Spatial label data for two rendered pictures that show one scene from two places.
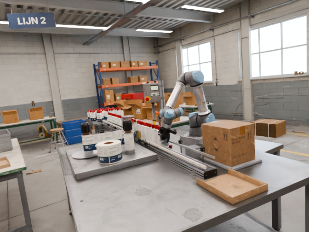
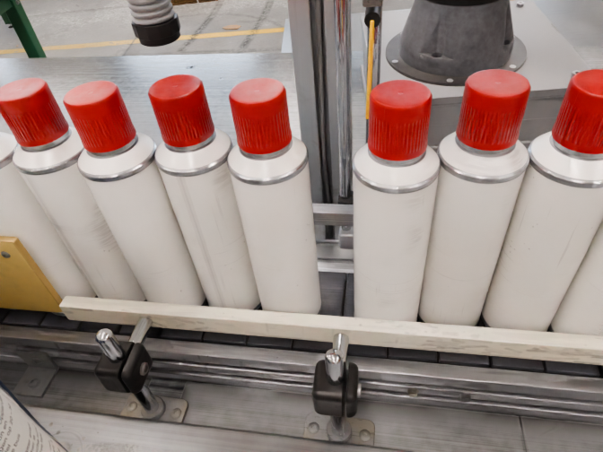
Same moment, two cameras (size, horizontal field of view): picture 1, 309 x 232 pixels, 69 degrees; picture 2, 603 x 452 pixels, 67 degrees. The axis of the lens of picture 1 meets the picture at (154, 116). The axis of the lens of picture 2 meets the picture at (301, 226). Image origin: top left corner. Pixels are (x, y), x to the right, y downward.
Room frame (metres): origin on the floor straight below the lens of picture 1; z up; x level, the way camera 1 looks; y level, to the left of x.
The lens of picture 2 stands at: (2.04, 0.23, 1.20)
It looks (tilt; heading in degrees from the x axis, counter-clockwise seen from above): 43 degrees down; 309
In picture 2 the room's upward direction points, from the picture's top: 7 degrees counter-clockwise
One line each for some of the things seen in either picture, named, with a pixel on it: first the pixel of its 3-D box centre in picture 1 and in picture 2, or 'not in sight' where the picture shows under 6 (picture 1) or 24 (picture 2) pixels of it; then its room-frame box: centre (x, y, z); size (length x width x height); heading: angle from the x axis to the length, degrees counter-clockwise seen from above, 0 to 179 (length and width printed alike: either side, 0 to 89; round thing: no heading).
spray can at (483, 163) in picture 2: (157, 135); (467, 221); (2.09, -0.01, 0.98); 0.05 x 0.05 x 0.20
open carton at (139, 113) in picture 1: (141, 109); not in sight; (4.73, 0.25, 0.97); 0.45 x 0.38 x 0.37; 126
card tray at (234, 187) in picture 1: (230, 183); not in sight; (1.25, -0.40, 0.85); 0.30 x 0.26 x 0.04; 25
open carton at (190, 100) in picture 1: (191, 98); not in sight; (6.46, -1.09, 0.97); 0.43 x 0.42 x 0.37; 119
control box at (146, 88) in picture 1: (152, 92); not in sight; (2.29, -0.01, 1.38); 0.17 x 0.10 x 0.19; 80
